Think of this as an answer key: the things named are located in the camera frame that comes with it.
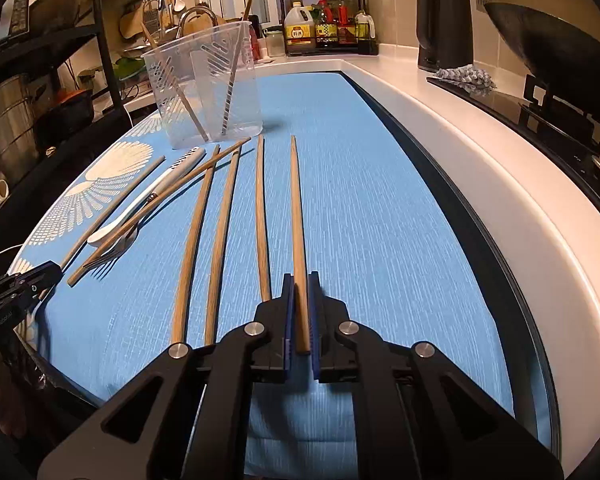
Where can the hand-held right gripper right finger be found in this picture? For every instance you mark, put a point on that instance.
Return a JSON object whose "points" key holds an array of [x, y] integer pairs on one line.
{"points": [[314, 330]]}

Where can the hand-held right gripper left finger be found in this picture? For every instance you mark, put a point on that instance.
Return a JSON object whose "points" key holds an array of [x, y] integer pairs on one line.
{"points": [[289, 320]]}

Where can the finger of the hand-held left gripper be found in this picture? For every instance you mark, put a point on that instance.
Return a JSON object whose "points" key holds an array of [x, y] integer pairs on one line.
{"points": [[37, 274], [5, 296]]}

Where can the wooden chopstick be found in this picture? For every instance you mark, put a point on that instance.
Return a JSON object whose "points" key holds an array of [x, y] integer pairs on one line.
{"points": [[195, 245], [224, 240], [185, 100], [236, 65], [262, 220], [298, 220], [125, 195], [190, 175]]}

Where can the white spoon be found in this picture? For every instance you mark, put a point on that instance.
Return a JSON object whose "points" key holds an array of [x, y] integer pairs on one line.
{"points": [[130, 212]]}

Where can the clear plastic utensil holder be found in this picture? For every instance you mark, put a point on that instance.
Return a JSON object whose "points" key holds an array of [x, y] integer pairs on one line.
{"points": [[200, 95]]}

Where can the blue printed tablecloth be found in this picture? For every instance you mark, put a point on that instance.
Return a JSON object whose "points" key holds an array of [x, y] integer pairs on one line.
{"points": [[380, 210]]}

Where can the steel stock pot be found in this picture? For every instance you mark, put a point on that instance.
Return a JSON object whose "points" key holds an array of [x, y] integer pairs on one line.
{"points": [[5, 130]]}

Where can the dark pot with orange rim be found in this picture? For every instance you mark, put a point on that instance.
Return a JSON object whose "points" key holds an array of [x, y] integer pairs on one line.
{"points": [[70, 110]]}

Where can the green basin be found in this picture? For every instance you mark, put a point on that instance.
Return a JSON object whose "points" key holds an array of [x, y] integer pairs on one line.
{"points": [[129, 67]]}

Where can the black shelf rack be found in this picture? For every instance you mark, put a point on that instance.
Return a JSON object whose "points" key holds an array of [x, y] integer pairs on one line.
{"points": [[100, 40]]}

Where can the wooden cutting board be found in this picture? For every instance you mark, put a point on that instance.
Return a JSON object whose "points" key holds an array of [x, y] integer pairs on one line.
{"points": [[130, 24]]}

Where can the dark pan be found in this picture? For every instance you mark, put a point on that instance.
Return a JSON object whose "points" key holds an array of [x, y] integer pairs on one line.
{"points": [[55, 7]]}

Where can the black spice rack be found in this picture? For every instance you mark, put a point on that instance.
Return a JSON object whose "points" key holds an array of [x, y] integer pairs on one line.
{"points": [[360, 47]]}

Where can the red dish soap bottle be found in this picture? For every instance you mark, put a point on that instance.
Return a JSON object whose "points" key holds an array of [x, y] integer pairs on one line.
{"points": [[254, 40]]}

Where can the metal grater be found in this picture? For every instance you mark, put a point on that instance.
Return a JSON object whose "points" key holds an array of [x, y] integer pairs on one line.
{"points": [[152, 14]]}

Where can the large cooking oil jug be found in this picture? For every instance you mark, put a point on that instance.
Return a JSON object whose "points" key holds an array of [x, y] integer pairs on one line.
{"points": [[300, 30]]}

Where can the dark sauce bottle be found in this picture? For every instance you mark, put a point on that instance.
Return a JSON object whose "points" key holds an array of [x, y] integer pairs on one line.
{"points": [[326, 27]]}

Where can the checked dish cloth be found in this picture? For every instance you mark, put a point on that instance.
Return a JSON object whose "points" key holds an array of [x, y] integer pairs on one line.
{"points": [[466, 76]]}

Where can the yellow oil bottle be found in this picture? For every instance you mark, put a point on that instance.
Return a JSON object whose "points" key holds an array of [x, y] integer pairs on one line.
{"points": [[365, 27]]}

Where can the red-capped sauce bottle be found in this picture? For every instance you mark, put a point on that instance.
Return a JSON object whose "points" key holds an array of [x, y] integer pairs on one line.
{"points": [[345, 22]]}

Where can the chrome faucet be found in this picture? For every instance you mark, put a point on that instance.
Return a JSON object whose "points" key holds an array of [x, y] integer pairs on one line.
{"points": [[196, 14]]}

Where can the white hanging ladle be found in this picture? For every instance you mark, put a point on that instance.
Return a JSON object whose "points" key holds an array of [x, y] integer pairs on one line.
{"points": [[178, 1]]}

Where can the black gas stove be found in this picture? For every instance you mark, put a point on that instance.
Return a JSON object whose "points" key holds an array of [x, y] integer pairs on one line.
{"points": [[555, 120]]}

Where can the black electric kettle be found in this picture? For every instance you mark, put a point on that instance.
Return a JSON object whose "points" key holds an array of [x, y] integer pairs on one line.
{"points": [[442, 30]]}

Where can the black wok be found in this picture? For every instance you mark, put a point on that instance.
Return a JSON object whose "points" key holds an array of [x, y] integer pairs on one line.
{"points": [[555, 50]]}

